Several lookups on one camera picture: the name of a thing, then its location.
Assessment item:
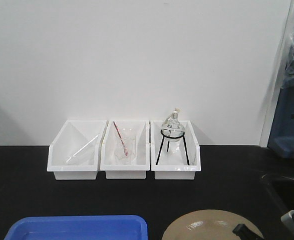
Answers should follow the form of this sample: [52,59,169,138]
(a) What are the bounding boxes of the white storage bin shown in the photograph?
[100,119,150,180]
[47,120,107,180]
[150,120,201,180]

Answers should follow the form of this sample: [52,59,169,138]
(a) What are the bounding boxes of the middle white storage bin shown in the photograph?
[100,119,150,180]

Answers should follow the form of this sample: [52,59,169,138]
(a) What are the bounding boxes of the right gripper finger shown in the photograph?
[232,223,263,240]

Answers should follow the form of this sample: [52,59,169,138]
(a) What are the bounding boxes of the red glass stirring rod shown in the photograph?
[113,121,128,157]

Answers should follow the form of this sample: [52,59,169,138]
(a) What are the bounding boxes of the right white storage bin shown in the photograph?
[150,120,201,180]

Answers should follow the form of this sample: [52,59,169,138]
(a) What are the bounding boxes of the black wire tripod stand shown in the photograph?
[156,129,190,166]

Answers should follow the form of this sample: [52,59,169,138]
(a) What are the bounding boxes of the clear glass rod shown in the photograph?
[66,134,99,166]

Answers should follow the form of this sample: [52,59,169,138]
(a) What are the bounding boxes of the left white storage bin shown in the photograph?
[47,120,107,180]

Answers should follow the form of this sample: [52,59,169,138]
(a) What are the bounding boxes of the blue plastic tray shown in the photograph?
[5,215,148,240]

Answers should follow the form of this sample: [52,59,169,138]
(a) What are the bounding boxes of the beige plate with black rim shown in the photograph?
[162,209,264,240]

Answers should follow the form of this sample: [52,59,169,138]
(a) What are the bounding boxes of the blue plastic crate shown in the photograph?
[267,87,294,159]

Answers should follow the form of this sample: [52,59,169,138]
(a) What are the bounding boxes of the round glass flask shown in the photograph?
[161,108,185,142]

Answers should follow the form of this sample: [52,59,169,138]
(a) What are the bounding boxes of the clear glass beaker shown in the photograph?
[114,128,136,165]

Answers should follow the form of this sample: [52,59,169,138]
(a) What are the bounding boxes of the black sink basin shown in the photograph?
[260,174,294,240]

